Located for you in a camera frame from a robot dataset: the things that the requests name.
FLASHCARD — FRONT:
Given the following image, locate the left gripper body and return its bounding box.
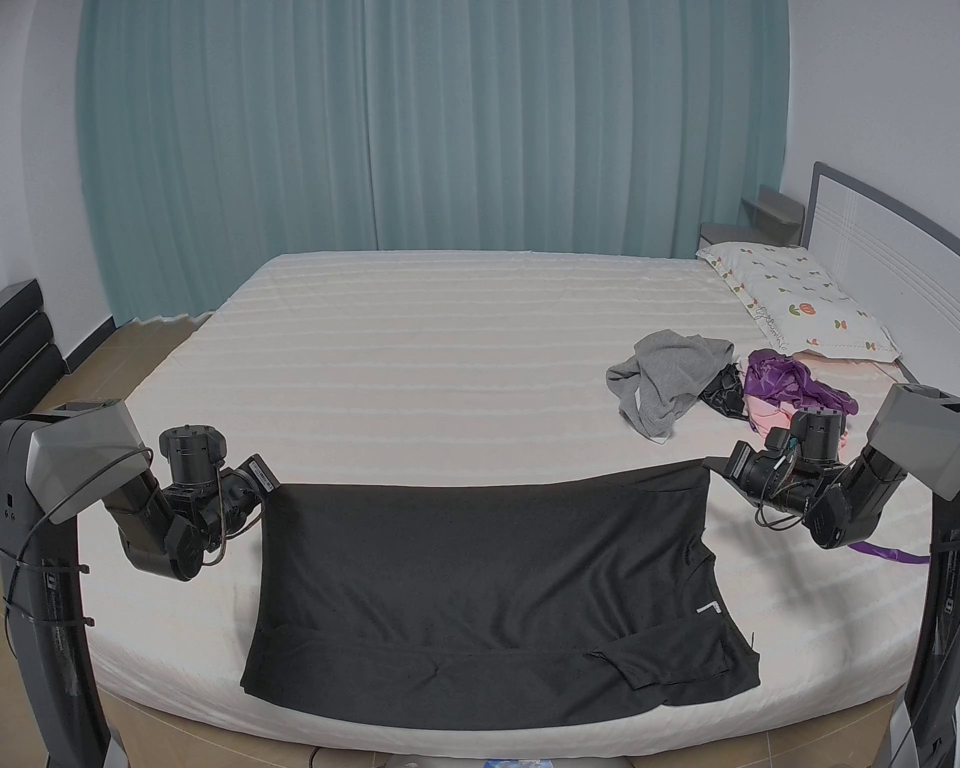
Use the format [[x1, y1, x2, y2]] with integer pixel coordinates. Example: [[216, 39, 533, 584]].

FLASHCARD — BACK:
[[217, 453, 283, 525]]

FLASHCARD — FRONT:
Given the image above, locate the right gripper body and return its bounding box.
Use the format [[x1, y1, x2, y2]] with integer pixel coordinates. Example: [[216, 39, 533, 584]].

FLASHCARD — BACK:
[[726, 441, 798, 511]]

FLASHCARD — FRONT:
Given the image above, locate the black T-shirt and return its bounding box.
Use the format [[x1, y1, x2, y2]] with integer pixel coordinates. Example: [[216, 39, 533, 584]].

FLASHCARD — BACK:
[[240, 457, 762, 710]]

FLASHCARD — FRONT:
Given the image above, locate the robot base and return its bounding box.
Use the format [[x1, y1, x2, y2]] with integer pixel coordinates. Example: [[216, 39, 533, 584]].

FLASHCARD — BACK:
[[307, 744, 639, 768]]

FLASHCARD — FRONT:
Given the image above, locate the bed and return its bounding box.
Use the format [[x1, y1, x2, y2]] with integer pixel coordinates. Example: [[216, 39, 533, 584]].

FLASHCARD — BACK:
[[67, 161, 960, 751]]

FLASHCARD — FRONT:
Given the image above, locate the pink garment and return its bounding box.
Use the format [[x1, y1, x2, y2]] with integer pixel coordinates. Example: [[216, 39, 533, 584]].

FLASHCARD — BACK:
[[746, 397, 849, 453]]

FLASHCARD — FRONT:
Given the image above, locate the black patterned garment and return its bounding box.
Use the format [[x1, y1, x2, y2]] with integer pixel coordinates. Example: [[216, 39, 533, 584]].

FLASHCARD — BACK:
[[701, 363, 750, 417]]

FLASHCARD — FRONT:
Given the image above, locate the purple garment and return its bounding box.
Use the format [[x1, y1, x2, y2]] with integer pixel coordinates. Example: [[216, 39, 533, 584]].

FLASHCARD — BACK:
[[742, 348, 931, 564]]

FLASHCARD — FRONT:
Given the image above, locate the grey garment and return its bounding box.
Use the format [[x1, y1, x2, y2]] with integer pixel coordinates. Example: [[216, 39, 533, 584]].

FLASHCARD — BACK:
[[606, 328, 736, 440]]

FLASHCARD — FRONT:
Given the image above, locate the white printed pillow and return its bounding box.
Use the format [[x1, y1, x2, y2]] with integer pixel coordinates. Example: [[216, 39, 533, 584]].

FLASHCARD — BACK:
[[696, 241, 901, 365]]

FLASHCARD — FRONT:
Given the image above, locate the black chest of drawers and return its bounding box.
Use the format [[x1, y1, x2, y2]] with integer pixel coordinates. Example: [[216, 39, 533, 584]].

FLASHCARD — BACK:
[[0, 279, 67, 421]]

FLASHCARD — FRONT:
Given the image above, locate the grey bedside table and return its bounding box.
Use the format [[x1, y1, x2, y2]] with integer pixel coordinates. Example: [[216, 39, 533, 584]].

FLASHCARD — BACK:
[[699, 185, 807, 249]]

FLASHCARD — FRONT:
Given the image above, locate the blue-green curtain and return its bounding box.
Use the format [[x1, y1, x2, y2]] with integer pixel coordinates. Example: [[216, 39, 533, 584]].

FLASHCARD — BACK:
[[75, 0, 380, 324], [366, 0, 789, 260]]

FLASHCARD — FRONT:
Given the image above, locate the black cable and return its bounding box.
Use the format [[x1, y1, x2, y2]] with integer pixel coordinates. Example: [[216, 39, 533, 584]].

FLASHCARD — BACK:
[[752, 501, 809, 531], [3, 446, 155, 654], [198, 510, 265, 569]]

